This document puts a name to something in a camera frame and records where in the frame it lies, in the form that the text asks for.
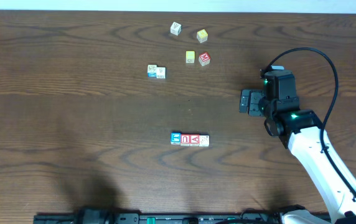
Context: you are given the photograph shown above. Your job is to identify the yellow wooden block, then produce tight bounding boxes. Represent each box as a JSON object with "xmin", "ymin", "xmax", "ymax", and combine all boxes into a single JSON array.
[
  {"xmin": 185, "ymin": 51, "xmax": 195, "ymax": 63},
  {"xmin": 197, "ymin": 29, "xmax": 208, "ymax": 43}
]

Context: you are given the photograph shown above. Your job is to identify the wooden block with drawing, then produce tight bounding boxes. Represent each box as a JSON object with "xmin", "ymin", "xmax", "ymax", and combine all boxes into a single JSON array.
[{"xmin": 199, "ymin": 135, "xmax": 210, "ymax": 147}]

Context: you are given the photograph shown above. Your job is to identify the yellow top wooden block near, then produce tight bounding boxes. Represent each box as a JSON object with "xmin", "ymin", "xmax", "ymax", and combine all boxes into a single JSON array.
[{"xmin": 185, "ymin": 51, "xmax": 195, "ymax": 63}]

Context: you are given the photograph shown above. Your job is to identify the yellow top wooden block far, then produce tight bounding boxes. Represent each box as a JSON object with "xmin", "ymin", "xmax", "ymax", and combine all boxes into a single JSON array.
[{"xmin": 197, "ymin": 29, "xmax": 208, "ymax": 43}]

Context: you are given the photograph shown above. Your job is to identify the wooden block beside blue block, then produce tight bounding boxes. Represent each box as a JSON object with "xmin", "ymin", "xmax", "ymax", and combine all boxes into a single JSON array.
[{"xmin": 156, "ymin": 67, "xmax": 166, "ymax": 79}]

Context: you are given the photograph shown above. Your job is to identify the blue side wooden block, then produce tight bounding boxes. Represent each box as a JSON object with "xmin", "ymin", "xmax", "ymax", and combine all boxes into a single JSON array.
[{"xmin": 147, "ymin": 64, "xmax": 157, "ymax": 77}]

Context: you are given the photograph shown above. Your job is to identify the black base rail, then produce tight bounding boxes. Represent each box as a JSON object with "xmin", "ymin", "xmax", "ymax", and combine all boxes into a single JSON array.
[{"xmin": 33, "ymin": 210, "xmax": 327, "ymax": 224}]

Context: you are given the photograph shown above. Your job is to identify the red letter M block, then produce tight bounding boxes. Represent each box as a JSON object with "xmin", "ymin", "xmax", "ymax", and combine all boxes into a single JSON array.
[{"xmin": 199, "ymin": 52, "xmax": 211, "ymax": 66}]

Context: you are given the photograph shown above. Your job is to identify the wooden block brown picture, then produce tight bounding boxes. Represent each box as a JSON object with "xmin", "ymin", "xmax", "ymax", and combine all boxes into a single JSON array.
[{"xmin": 171, "ymin": 133, "xmax": 181, "ymax": 145}]

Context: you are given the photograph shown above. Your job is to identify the plain wooden block far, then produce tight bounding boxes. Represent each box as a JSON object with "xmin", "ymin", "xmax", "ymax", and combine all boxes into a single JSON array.
[{"xmin": 170, "ymin": 22, "xmax": 182, "ymax": 35}]

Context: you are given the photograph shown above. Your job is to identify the wooden block drawing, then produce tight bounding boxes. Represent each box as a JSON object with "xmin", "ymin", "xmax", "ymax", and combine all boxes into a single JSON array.
[{"xmin": 189, "ymin": 134, "xmax": 200, "ymax": 146}]

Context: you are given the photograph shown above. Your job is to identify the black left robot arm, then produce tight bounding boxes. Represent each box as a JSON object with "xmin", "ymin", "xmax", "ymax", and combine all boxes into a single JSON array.
[{"xmin": 76, "ymin": 208, "xmax": 115, "ymax": 224}]

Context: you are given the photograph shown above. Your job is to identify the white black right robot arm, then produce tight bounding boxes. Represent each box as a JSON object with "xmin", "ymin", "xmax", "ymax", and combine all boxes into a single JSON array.
[{"xmin": 240, "ymin": 90, "xmax": 356, "ymax": 223}]

